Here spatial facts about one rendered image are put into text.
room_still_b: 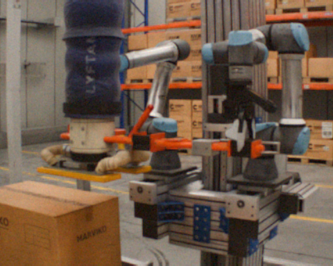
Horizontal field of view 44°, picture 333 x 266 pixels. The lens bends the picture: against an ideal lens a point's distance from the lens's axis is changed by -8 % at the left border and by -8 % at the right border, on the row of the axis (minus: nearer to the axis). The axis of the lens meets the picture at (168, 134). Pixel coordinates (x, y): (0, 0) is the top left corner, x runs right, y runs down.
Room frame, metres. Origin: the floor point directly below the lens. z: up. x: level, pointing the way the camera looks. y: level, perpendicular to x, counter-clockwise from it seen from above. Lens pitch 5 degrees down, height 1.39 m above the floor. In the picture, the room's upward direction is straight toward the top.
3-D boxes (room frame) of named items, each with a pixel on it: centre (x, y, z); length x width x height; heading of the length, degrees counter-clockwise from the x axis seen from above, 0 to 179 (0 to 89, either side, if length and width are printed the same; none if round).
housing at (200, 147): (1.37, -0.12, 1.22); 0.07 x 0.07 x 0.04; 59
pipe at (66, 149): (1.61, 0.28, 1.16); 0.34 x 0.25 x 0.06; 59
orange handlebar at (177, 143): (1.61, 0.05, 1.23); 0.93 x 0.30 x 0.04; 59
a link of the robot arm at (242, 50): (1.31, -0.22, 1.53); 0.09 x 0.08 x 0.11; 145
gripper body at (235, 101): (1.32, -0.21, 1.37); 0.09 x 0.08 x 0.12; 58
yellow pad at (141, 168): (1.69, 0.24, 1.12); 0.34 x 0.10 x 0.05; 59
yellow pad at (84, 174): (1.52, 0.33, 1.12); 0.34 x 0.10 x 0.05; 59
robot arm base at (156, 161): (2.07, 0.02, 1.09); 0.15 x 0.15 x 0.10
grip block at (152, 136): (1.48, 0.07, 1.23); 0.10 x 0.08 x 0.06; 149
